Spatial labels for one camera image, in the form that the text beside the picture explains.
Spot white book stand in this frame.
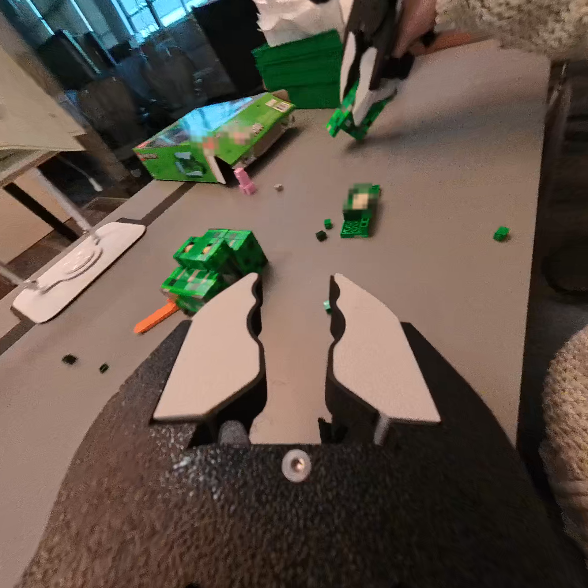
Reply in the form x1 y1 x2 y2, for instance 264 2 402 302
0 156 147 324

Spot black office chair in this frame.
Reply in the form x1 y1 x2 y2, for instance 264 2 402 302
192 0 267 95

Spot white crumpled paper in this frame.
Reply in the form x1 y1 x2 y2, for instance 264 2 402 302
255 0 343 47

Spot pink lego pig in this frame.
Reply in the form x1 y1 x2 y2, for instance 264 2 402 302
233 167 258 196

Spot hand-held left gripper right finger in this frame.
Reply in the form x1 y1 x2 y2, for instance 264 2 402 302
325 273 442 446

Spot green lego legs assembly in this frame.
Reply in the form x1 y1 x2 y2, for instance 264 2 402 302
161 228 268 315

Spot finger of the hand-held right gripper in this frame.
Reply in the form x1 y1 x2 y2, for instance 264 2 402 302
354 46 398 127
339 31 359 103

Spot hollow green lego head block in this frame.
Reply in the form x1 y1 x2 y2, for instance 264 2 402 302
340 183 382 239

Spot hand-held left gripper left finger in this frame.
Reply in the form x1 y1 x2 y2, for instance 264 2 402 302
153 273 268 442

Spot white charging cable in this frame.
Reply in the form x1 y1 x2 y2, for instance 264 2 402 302
60 154 104 194

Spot lego instruction booklet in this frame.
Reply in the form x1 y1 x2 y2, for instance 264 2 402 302
0 46 88 159

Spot orange brick separator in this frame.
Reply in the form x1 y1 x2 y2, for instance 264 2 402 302
133 299 181 334

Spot person's right hand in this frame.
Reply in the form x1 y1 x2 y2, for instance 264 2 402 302
395 0 438 58

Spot green lego set box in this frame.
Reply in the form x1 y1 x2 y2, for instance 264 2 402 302
133 92 297 184

